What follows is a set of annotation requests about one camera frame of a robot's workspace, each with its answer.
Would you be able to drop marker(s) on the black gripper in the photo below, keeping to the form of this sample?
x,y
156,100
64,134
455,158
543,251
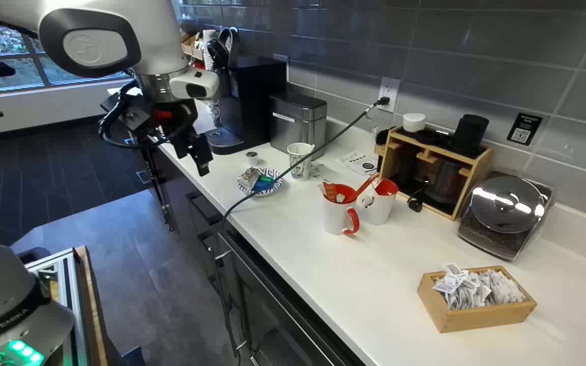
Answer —
x,y
163,119

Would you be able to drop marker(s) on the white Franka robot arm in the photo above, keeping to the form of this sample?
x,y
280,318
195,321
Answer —
x,y
157,33

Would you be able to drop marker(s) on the black Keurig coffee machine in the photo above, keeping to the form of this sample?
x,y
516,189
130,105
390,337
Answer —
x,y
248,102

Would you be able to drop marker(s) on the blue coffee pod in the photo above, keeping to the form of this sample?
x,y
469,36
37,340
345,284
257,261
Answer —
x,y
266,182

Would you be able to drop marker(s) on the patterned paper coffee cup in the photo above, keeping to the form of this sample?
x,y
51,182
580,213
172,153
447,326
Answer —
x,y
299,160

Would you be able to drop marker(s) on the white mug with print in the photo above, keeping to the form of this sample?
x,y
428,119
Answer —
x,y
380,202

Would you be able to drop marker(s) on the small white cup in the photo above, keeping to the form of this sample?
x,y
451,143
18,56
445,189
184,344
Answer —
x,y
414,122

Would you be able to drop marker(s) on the white pod purple lid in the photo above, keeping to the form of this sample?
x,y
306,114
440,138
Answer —
x,y
254,160

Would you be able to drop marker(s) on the blue patterned paper plate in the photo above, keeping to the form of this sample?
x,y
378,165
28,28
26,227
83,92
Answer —
x,y
260,184

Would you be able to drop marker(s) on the stainless steel box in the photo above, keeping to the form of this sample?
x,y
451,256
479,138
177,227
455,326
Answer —
x,y
298,120

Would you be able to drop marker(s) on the orange plastic utensil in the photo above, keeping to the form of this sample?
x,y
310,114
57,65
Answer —
x,y
331,191

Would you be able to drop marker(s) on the dark wood counter cabinet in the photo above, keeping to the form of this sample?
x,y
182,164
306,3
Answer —
x,y
254,292

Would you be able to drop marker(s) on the printed paper leaflet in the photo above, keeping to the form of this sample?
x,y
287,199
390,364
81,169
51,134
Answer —
x,y
356,160

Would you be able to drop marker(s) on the red plastic utensil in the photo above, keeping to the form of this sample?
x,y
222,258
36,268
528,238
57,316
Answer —
x,y
367,185

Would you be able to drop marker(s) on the window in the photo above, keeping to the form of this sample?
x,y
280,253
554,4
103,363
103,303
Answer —
x,y
8,64

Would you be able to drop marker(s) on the small black scoop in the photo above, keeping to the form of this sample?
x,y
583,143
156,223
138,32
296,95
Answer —
x,y
416,204

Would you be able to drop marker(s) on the wooden countertop organizer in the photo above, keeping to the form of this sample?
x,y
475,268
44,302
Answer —
x,y
437,173

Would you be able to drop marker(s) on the black canister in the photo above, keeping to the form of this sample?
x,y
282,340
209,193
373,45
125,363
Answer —
x,y
471,134

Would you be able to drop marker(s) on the white sugar packets pile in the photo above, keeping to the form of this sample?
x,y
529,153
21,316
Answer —
x,y
477,288

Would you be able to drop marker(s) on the stainless steel lidded appliance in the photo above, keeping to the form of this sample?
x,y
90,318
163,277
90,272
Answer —
x,y
506,215

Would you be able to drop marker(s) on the wooden packet box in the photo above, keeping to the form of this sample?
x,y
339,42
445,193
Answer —
x,y
477,314

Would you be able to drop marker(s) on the black QR code sign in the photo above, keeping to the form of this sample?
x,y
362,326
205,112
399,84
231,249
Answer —
x,y
523,129

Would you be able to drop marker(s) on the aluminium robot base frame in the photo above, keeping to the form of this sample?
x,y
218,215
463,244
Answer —
x,y
69,297

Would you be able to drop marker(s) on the white wall outlet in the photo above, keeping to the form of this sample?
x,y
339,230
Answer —
x,y
390,92

